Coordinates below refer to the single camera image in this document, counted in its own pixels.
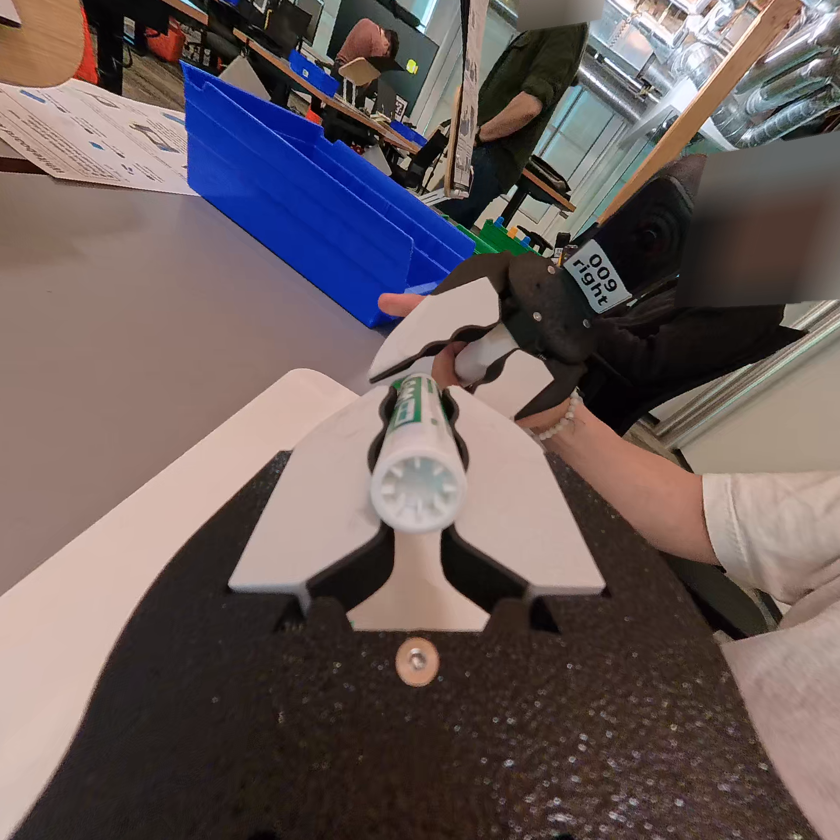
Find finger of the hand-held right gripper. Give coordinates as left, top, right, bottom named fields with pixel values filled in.
left=369, top=276, right=505, bottom=385
left=459, top=348, right=555, bottom=421

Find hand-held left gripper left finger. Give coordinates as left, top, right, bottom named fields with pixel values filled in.
left=227, top=386, right=395, bottom=614

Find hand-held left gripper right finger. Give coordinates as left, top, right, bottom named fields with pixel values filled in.
left=441, top=386, right=606, bottom=614

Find green dry-erase marker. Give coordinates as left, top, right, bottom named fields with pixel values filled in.
left=369, top=374, right=469, bottom=532

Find white whiteboard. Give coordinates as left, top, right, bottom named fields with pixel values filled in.
left=0, top=369, right=492, bottom=836

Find blue plastic bin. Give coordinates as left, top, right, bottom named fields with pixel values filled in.
left=180, top=60, right=476, bottom=328

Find person's right hand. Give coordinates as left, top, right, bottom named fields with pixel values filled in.
left=379, top=292, right=578, bottom=434

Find green plastic bin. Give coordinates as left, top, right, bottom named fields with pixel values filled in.
left=440, top=213, right=555, bottom=257

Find long wooden desk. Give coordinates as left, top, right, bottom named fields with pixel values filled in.
left=233, top=29, right=421, bottom=155

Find printed banner stand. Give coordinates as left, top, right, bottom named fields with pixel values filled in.
left=445, top=0, right=490, bottom=199

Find black monitor screen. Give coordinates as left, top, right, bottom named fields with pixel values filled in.
left=326, top=0, right=441, bottom=83

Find silver ventilation ducts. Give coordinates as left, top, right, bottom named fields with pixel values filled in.
left=577, top=0, right=840, bottom=148

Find orange box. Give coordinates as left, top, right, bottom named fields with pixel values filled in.
left=146, top=18, right=186, bottom=63

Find printed instruction sheet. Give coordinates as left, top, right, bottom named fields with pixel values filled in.
left=0, top=79, right=201, bottom=196

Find wooden sign stand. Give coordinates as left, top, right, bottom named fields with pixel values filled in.
left=0, top=0, right=86, bottom=88

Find white bead bracelet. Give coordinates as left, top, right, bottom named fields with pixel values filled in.
left=528, top=388, right=585, bottom=442

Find metal frame rail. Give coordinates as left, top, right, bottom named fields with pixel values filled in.
left=646, top=302, right=840, bottom=454

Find wooden post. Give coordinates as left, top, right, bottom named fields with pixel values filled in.
left=597, top=0, right=805, bottom=224

